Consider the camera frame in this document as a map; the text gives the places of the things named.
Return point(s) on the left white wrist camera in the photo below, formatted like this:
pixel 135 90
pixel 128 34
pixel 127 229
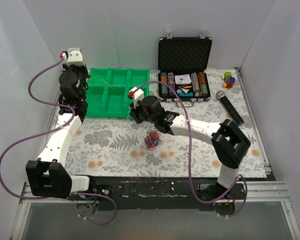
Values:
pixel 73 57

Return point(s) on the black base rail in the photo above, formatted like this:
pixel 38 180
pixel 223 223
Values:
pixel 150 193

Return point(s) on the black poker chip case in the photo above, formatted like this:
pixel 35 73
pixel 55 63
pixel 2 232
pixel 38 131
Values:
pixel 182 64

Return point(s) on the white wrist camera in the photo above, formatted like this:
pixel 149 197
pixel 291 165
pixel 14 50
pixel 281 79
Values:
pixel 73 57
pixel 136 94

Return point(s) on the floral table mat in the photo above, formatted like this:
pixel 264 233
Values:
pixel 115 147

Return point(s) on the colourful toy block train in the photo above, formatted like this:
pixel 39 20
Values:
pixel 228 80

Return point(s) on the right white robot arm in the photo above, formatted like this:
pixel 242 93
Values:
pixel 230 143

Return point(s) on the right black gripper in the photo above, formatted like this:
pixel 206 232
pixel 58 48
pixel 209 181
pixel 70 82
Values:
pixel 135 110

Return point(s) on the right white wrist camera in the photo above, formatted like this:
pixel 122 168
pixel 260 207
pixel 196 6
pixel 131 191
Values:
pixel 136 94

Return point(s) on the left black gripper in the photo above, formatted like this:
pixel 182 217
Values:
pixel 75 68

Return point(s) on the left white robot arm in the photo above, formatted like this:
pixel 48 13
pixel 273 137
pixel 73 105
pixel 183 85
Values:
pixel 47 175

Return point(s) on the black handheld microphone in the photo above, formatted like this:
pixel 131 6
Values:
pixel 221 96

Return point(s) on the green compartment tray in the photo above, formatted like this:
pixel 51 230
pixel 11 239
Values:
pixel 108 88

